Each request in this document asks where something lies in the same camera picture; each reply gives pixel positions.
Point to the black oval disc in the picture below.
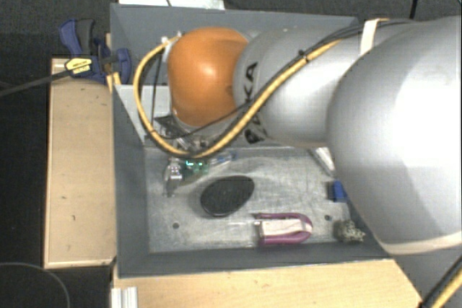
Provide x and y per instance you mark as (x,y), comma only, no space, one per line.
(226,196)

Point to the grey metal bin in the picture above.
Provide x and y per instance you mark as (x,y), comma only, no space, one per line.
(130,191)

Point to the pale wood board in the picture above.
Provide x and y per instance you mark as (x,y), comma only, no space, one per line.
(81,173)

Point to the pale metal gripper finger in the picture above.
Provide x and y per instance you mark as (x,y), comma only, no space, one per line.
(177,178)
(169,184)

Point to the blue block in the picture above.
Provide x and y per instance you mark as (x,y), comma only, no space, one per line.
(336,191)

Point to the grey-green lumpy stone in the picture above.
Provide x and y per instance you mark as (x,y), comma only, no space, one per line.
(348,231)

